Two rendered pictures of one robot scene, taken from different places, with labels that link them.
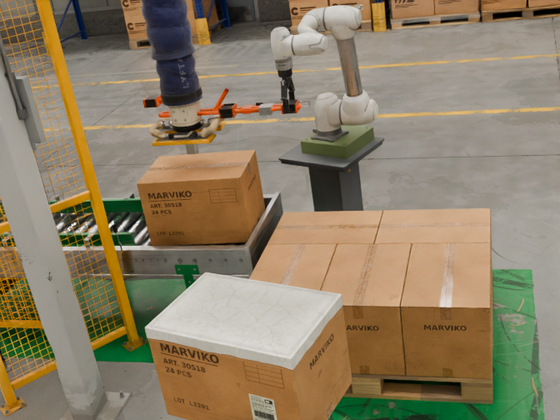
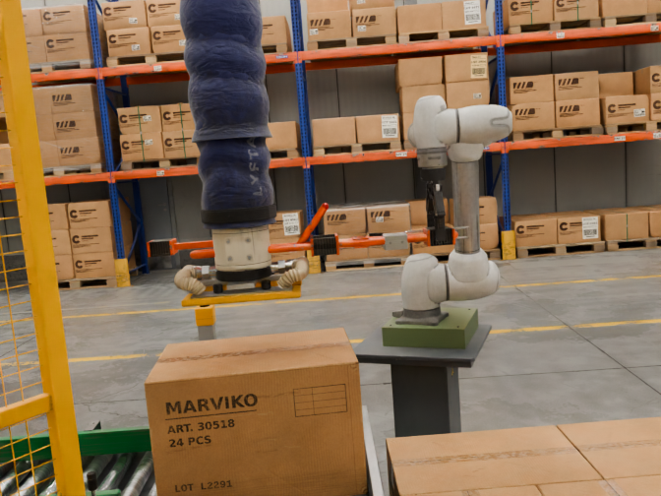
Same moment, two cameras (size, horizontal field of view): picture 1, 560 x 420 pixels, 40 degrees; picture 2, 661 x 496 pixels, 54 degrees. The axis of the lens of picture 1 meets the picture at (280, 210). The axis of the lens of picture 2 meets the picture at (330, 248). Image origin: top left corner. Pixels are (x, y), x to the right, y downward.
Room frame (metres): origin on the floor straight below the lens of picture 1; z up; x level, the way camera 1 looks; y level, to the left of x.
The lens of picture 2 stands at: (2.10, 0.80, 1.51)
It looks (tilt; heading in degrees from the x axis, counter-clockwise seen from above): 7 degrees down; 342
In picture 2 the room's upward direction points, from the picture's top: 4 degrees counter-clockwise
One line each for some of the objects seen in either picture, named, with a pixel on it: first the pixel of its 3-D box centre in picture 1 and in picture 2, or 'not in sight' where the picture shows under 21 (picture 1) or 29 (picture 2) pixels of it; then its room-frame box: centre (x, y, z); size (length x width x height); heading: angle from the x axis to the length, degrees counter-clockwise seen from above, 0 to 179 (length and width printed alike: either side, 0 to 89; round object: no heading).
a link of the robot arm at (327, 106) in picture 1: (328, 111); (422, 279); (4.52, -0.39, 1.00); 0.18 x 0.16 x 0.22; 66
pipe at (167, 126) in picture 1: (187, 124); (244, 272); (4.06, 0.43, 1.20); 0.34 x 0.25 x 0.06; 73
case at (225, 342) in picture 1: (252, 355); not in sight; (2.35, 0.19, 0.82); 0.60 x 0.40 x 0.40; 58
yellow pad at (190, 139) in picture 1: (182, 137); (242, 290); (3.97, 0.46, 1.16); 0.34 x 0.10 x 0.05; 73
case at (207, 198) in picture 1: (203, 197); (260, 413); (4.05, 0.43, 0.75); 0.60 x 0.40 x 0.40; 76
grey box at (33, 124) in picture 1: (15, 111); not in sight; (3.32, 1.09, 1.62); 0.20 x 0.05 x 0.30; 72
